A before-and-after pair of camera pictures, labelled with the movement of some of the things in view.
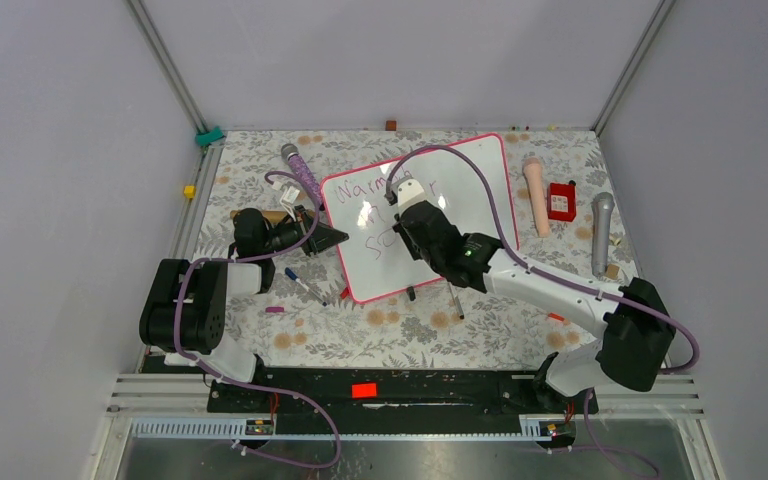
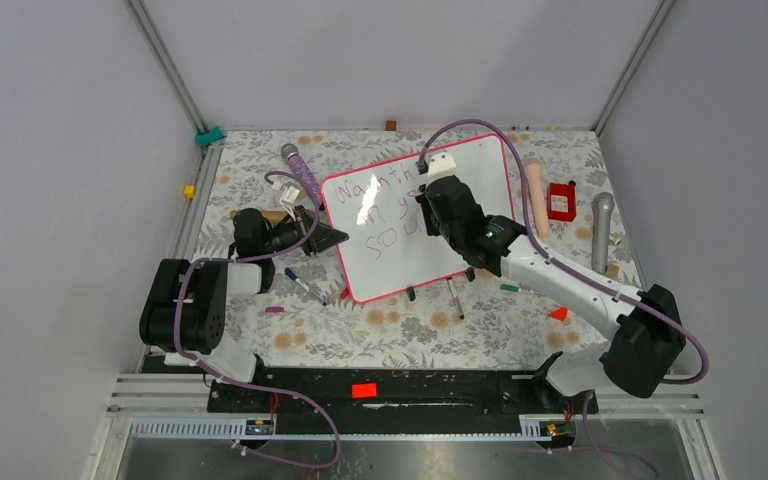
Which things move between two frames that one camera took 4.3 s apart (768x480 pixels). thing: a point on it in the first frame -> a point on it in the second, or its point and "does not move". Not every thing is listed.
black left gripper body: x=292 y=232 does not move
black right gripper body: x=417 y=252 -> x=434 y=227
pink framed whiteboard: x=468 y=181 does not move
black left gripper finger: x=323 y=238 does not move
